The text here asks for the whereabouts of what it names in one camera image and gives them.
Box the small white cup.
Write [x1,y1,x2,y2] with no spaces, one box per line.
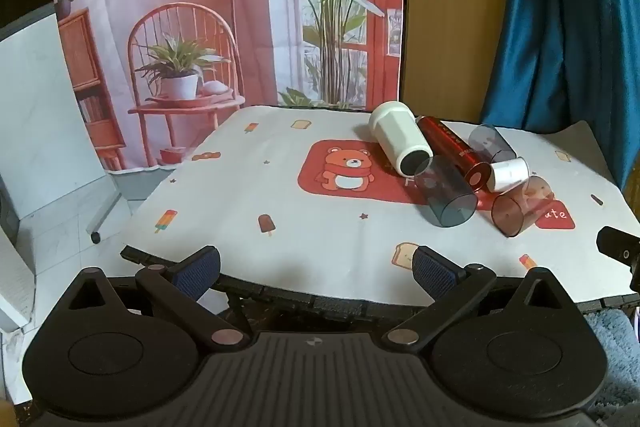
[487,157,530,193]

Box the small grey transparent cup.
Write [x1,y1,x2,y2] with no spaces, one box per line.
[468,124,517,164]

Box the large grey transparent cup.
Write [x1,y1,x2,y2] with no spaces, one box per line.
[413,155,478,228]

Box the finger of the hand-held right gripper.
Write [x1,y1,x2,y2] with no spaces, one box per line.
[596,226,640,266]

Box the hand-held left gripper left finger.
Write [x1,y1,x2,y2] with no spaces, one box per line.
[65,246,252,349]

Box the blue curtain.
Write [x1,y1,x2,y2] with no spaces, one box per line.
[480,0,640,194]

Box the large white cup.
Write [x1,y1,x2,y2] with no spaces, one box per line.
[369,101,434,178]

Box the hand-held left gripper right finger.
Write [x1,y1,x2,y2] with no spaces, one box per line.
[385,246,569,353]

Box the blue fluffy rug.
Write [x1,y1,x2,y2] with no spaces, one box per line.
[579,307,640,414]

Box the brown transparent cup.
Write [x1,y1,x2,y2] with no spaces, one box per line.
[490,175,556,238]

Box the wooden panel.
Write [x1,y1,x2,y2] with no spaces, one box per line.
[403,0,516,128]

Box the bear print tablecloth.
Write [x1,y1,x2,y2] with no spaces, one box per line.
[121,105,640,308]

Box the white rolling board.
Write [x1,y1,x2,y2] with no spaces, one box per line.
[0,3,122,244]

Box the red metallic cup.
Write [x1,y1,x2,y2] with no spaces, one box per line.
[416,116,492,194]

